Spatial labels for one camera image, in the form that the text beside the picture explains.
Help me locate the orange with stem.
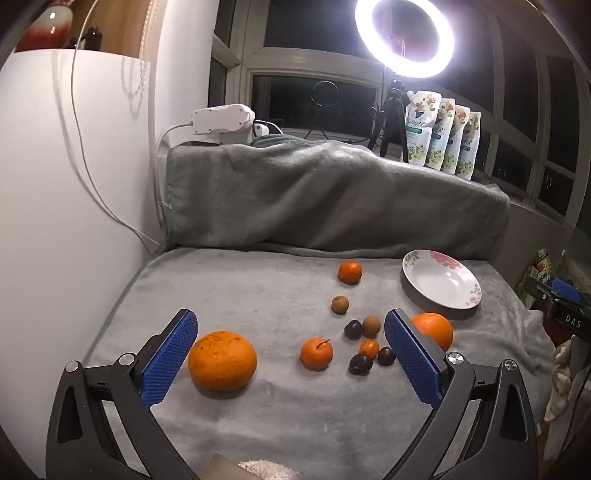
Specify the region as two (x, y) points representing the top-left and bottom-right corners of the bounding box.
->
(300, 338), (334, 371)

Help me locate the white floral plate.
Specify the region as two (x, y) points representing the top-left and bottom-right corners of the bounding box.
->
(402, 250), (482, 310)

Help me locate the white power strip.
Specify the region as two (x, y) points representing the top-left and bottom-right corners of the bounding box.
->
(191, 104), (257, 146)

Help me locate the green packet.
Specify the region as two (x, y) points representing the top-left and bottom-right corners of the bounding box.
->
(522, 249), (555, 296)

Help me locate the white fluffy cloth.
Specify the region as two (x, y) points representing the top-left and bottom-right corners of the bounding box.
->
(238, 459), (301, 480)

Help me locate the thin white cable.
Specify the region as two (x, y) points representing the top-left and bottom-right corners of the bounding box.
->
(70, 0), (162, 254)

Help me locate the white window frame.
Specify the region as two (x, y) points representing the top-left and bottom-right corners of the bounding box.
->
(210, 0), (591, 232)

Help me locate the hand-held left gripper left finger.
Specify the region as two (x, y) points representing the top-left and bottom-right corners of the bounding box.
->
(45, 308), (204, 480)

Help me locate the teal cloth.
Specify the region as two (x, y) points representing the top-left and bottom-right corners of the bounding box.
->
(250, 134), (305, 149)

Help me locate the ring light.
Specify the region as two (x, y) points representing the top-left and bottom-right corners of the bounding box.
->
(355, 0), (455, 79)

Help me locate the smooth navel orange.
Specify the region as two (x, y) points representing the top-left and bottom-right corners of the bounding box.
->
(411, 312), (454, 352)

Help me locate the red and white vase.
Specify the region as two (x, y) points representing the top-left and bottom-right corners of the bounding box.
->
(16, 0), (75, 52)

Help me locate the white lace cloth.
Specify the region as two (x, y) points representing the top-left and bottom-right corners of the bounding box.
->
(545, 337), (587, 457)

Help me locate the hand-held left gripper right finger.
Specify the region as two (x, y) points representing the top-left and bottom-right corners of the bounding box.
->
(384, 308), (539, 480)

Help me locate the grey fleece blanket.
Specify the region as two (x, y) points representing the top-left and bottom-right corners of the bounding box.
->
(81, 134), (557, 480)

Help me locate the large bumpy orange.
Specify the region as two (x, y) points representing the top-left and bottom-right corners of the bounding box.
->
(188, 330), (258, 391)

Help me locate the white power strip cable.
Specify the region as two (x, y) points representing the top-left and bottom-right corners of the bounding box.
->
(156, 121), (195, 232)

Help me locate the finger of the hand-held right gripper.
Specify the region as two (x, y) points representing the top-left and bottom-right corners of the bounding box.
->
(551, 278), (583, 301)

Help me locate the round tangerine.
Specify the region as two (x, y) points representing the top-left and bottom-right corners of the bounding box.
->
(337, 261), (363, 284)

